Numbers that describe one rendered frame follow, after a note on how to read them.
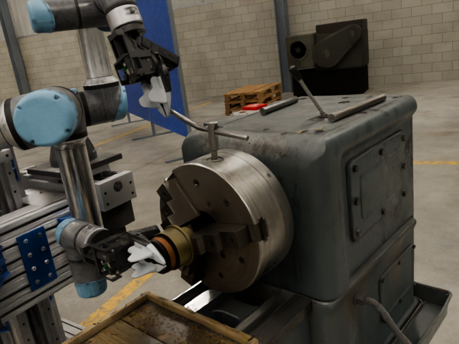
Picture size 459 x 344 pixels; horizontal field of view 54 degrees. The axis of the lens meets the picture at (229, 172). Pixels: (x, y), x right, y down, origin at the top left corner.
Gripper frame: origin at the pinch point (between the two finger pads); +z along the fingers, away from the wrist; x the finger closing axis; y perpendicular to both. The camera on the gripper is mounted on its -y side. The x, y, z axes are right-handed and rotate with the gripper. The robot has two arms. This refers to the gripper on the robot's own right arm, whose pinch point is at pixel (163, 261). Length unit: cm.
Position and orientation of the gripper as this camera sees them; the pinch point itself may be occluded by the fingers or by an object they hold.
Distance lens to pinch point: 90.9
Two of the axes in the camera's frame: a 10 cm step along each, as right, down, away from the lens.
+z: 7.3, 1.0, -6.8
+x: -1.3, -9.5, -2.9
